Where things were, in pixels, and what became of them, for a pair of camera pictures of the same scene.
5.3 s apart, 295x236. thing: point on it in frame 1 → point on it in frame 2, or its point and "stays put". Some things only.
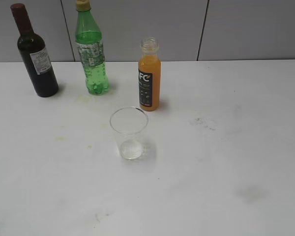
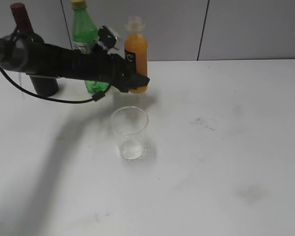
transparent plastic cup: x=129 y=123 stays put
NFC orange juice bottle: x=149 y=71 → x=136 y=50
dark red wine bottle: x=34 y=53 stays put
